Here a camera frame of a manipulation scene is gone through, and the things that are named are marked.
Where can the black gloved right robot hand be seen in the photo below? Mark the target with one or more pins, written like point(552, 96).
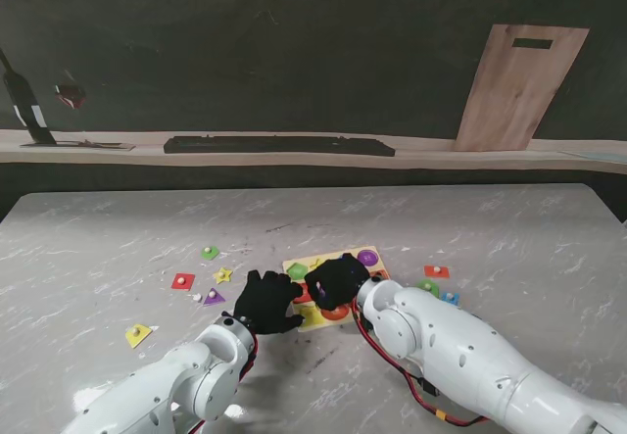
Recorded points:
point(338, 282)

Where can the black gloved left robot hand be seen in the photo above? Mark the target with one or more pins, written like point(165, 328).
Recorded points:
point(267, 304)

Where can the yellow wooden shape puzzle board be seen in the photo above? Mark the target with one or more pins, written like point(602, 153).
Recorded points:
point(368, 257)

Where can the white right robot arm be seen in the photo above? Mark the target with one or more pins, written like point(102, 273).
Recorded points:
point(465, 346)

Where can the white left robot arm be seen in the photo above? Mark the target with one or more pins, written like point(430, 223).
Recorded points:
point(161, 385)

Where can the yellow star puzzle piece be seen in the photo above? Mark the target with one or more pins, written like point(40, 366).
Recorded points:
point(223, 275)

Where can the purple triangle puzzle piece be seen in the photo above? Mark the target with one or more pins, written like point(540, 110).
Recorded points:
point(213, 298)

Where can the green trapezoid puzzle piece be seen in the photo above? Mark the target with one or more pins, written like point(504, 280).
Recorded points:
point(210, 254)

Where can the red square puzzle piece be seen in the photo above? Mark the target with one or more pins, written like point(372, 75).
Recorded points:
point(182, 282)

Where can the green hexagon puzzle piece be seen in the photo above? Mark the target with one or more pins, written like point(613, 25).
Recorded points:
point(427, 285)

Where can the orange-red rectangle puzzle piece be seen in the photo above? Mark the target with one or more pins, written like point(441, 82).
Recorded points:
point(436, 272)

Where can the blue diamond puzzle piece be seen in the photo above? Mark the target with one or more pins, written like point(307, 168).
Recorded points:
point(450, 299)

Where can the yellow pentagon puzzle piece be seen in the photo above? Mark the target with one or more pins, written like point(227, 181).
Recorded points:
point(137, 336)

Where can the thin flat serving board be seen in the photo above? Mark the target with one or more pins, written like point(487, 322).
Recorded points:
point(117, 147)

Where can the wooden cutting board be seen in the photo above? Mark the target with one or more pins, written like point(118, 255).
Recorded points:
point(514, 96)

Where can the long black tray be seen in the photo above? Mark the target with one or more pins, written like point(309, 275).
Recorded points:
point(274, 145)

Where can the light wooden shelf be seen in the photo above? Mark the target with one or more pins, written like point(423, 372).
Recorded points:
point(441, 159)

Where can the red wine glass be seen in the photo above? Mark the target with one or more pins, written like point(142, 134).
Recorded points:
point(70, 96)

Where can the dark wine bottle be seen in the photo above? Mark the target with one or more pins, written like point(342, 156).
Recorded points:
point(27, 106)

